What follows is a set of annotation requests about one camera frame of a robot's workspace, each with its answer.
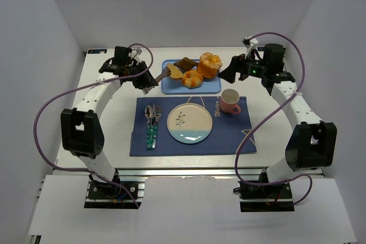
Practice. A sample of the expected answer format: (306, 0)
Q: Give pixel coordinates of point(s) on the round pink blue plate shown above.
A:
(189, 123)

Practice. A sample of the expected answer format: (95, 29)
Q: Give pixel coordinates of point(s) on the tall orange muffin bread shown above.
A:
(209, 65)

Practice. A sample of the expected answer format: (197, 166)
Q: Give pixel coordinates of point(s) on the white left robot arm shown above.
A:
(82, 133)

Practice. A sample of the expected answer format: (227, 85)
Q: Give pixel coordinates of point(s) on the round orange glazed bun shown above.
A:
(192, 79)

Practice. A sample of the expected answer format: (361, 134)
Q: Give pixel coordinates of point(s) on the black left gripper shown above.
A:
(140, 75)

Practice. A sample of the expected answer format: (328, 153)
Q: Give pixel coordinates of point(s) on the blue label sticker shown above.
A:
(97, 51)

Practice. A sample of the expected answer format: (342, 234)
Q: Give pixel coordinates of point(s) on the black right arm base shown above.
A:
(256, 196)

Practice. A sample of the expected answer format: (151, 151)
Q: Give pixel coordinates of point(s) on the fork with teal handle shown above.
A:
(158, 116)

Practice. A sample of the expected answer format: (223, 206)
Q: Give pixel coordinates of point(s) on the spoon with teal handle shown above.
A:
(149, 117)

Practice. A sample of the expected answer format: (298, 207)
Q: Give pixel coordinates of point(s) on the knife with teal handle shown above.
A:
(152, 134)

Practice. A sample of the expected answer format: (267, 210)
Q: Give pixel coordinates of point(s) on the blue tray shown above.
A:
(171, 86)

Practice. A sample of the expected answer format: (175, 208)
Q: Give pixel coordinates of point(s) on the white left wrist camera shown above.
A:
(135, 55)

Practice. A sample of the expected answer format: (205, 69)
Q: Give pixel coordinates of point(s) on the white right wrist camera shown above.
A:
(250, 43)

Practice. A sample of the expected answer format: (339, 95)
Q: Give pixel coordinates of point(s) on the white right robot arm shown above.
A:
(312, 143)

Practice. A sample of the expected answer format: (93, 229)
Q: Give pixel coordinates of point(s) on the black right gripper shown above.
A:
(240, 67)

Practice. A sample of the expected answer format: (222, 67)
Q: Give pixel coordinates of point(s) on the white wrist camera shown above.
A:
(250, 43)
(135, 55)

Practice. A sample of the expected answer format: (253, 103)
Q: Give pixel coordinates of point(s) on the pink mug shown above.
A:
(229, 100)

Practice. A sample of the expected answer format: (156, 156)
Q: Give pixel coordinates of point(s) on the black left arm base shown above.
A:
(102, 195)

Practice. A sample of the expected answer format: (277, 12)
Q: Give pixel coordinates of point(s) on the dark blue placemat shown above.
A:
(227, 132)

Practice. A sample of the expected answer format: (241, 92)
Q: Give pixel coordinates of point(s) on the aluminium table frame rail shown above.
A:
(248, 164)

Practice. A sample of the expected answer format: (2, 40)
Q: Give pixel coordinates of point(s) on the dark brown croissant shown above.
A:
(186, 64)

